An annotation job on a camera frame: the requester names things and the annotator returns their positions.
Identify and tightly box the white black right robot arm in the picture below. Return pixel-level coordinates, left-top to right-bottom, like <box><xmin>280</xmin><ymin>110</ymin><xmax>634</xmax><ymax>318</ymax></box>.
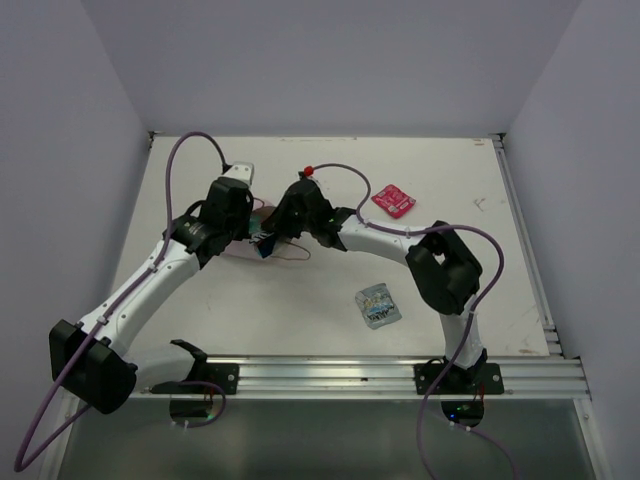
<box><xmin>262</xmin><ymin>179</ymin><xmax>487</xmax><ymax>393</ymax></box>

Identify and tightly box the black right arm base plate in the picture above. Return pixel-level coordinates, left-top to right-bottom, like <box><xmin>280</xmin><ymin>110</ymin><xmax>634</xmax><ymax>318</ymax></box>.
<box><xmin>413</xmin><ymin>359</ymin><xmax>505</xmax><ymax>395</ymax></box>

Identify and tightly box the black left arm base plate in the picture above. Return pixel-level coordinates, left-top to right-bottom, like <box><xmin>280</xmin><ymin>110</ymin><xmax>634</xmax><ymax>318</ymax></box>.
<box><xmin>172</xmin><ymin>362</ymin><xmax>240</xmax><ymax>397</ymax></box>

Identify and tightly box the blue Burts chips bag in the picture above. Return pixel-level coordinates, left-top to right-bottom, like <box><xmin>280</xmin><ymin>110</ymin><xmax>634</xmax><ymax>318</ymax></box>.
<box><xmin>252</xmin><ymin>236</ymin><xmax>277</xmax><ymax>259</ymax></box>

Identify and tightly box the lilac paper bag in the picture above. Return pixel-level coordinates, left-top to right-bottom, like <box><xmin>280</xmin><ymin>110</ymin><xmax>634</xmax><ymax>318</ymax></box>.
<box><xmin>223</xmin><ymin>198</ymin><xmax>311</xmax><ymax>261</ymax></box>

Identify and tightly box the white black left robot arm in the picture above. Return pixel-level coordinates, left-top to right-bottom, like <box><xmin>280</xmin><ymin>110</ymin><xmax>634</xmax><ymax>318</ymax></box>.
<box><xmin>49</xmin><ymin>164</ymin><xmax>253</xmax><ymax>414</ymax></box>

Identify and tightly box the green red candy packet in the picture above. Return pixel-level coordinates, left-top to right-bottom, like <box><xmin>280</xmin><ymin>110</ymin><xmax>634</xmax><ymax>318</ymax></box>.
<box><xmin>248</xmin><ymin>211</ymin><xmax>272</xmax><ymax>244</ymax></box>

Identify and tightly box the silver blue snack packet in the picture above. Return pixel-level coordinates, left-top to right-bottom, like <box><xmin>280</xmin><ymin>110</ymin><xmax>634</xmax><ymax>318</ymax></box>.
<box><xmin>354</xmin><ymin>283</ymin><xmax>402</xmax><ymax>330</ymax></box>

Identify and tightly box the pink snack packet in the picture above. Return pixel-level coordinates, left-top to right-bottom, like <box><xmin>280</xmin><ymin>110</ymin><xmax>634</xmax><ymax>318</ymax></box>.
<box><xmin>371</xmin><ymin>184</ymin><xmax>416</xmax><ymax>219</ymax></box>

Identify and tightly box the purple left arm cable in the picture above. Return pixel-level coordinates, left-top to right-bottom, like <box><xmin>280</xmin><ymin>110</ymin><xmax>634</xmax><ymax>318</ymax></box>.
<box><xmin>12</xmin><ymin>130</ymin><xmax>231</xmax><ymax>472</ymax></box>

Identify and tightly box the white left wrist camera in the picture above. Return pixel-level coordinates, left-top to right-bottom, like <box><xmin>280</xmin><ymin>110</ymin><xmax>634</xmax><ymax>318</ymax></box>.
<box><xmin>222</xmin><ymin>162</ymin><xmax>255</xmax><ymax>187</ymax></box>

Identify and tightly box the aluminium rail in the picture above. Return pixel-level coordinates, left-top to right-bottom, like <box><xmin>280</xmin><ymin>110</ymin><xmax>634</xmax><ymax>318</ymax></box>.
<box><xmin>490</xmin><ymin>134</ymin><xmax>564</xmax><ymax>358</ymax></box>
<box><xmin>126</xmin><ymin>346</ymin><xmax>590</xmax><ymax>401</ymax></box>

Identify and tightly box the aluminium right side rail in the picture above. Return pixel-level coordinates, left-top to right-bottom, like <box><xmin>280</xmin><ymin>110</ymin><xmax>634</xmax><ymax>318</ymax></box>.
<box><xmin>490</xmin><ymin>134</ymin><xmax>564</xmax><ymax>358</ymax></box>

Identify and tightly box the aluminium front rail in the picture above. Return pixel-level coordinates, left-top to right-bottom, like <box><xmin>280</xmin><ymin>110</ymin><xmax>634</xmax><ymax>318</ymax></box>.
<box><xmin>126</xmin><ymin>346</ymin><xmax>590</xmax><ymax>401</ymax></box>

